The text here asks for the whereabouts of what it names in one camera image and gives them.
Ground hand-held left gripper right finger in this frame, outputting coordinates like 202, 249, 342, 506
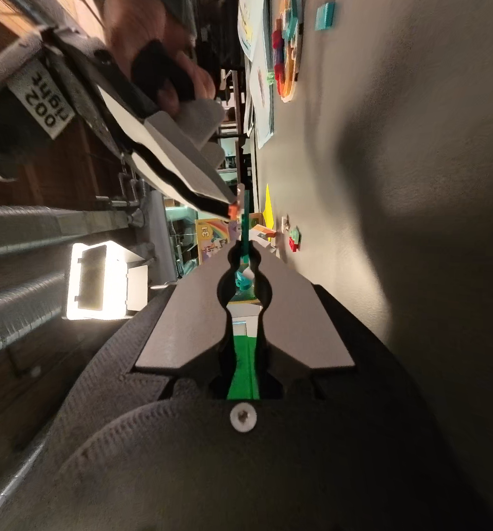
246, 241, 356, 374

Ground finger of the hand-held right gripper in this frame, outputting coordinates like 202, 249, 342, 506
98, 85, 235, 205
124, 149, 233, 215

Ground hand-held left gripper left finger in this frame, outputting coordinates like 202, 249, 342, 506
135, 245, 235, 374

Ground teal orange white lego strip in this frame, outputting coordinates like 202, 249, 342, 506
228, 184, 252, 267

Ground teal lego tile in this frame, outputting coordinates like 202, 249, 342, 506
315, 2, 337, 31

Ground yellow lego set box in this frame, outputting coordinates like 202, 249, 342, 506
194, 218, 264, 266

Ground open lego instruction booklet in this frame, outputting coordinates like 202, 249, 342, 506
237, 0, 277, 150

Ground round rainbow lego plate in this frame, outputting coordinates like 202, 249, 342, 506
271, 0, 304, 103

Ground person's right hand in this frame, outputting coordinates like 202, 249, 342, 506
105, 2, 216, 116

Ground green plastic bin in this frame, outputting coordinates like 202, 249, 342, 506
227, 335, 259, 400

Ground white studio light panel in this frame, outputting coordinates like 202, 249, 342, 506
66, 241, 149, 322

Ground yellow paper note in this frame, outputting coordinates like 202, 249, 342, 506
262, 184, 274, 233

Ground silver ventilation duct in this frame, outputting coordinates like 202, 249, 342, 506
0, 205, 131, 260
0, 272, 71, 361

